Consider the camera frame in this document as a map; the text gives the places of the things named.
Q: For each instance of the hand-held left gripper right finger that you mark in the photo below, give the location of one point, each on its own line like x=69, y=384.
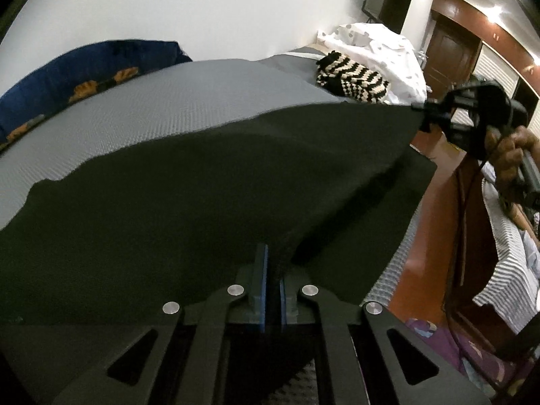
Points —
x=283, y=301

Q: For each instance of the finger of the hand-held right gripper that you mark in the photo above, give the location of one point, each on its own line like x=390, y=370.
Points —
x=434, y=106
x=434, y=123

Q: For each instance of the grey mesh mattress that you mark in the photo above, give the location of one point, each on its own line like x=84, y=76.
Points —
x=147, y=105

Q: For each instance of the black pants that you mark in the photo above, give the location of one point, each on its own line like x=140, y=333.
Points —
x=211, y=198

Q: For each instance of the white wardrobe shutter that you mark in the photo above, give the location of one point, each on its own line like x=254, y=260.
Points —
x=493, y=67

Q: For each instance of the grey striped shirt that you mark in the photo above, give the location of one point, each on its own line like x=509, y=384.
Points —
x=506, y=270

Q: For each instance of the purple patterned cloth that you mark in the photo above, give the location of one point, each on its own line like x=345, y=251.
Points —
x=422, y=329

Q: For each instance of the blue orange pillow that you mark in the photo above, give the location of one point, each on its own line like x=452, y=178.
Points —
x=126, y=55

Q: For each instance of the person's right hand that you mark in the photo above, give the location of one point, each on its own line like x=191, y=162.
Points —
x=506, y=156

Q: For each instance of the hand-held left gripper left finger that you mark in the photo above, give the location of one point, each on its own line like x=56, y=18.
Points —
x=262, y=287

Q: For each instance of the white spotted cloth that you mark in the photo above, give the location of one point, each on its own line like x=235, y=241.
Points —
x=379, y=46

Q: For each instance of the black and cream striped knit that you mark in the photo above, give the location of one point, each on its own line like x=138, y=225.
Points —
x=354, y=76

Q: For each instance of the brown wooden door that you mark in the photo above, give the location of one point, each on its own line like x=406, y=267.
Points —
x=451, y=50

